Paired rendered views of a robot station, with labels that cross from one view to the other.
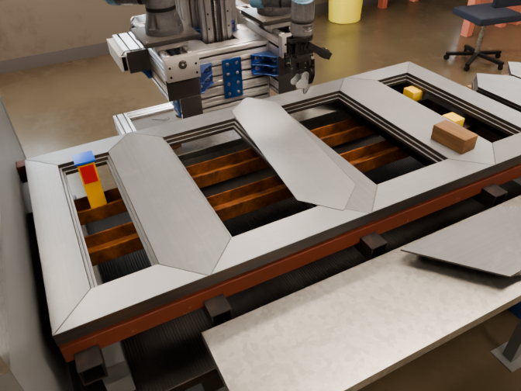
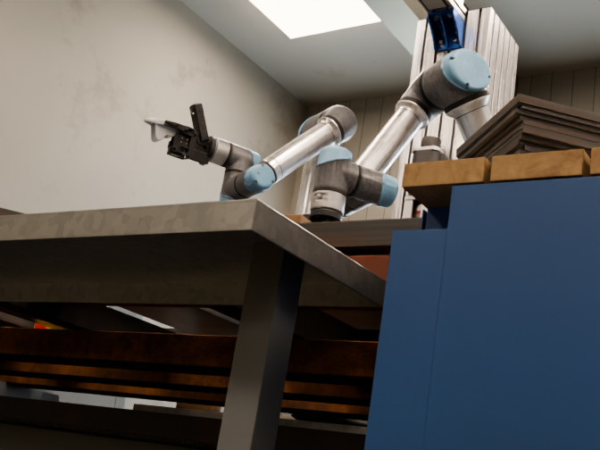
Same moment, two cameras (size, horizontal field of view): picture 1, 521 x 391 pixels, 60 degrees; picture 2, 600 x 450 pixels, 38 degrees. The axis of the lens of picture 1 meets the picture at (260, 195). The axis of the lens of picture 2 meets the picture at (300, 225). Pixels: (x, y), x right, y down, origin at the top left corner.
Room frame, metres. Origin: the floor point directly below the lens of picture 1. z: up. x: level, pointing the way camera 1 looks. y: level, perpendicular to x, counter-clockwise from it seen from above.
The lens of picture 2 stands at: (0.56, -1.72, 0.49)
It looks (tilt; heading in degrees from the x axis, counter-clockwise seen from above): 18 degrees up; 61
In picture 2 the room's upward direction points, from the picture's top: 9 degrees clockwise
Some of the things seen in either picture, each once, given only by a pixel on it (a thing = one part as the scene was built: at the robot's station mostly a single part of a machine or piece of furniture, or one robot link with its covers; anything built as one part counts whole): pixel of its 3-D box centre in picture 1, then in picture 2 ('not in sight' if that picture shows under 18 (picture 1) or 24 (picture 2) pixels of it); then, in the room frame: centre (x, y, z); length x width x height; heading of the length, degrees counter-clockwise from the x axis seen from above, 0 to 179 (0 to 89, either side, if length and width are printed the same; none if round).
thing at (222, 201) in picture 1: (293, 182); (168, 373); (1.24, -0.11, 0.70); 1.66 x 0.08 x 0.05; 115
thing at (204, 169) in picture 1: (266, 155); (229, 393); (1.42, -0.03, 0.70); 1.66 x 0.08 x 0.05; 115
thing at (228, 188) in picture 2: not in sight; (236, 189); (1.58, 0.47, 1.34); 0.11 x 0.08 x 0.11; 89
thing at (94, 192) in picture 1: (92, 186); not in sight; (1.16, 0.52, 0.78); 0.05 x 0.05 x 0.19; 25
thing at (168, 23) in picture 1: (162, 18); not in sight; (1.84, 0.35, 1.09); 0.15 x 0.15 x 0.10
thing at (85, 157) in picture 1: (84, 160); not in sight; (1.16, 0.52, 0.88); 0.06 x 0.06 x 0.02; 25
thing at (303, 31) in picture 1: (302, 29); (327, 205); (1.50, -0.16, 1.13); 0.08 x 0.08 x 0.05
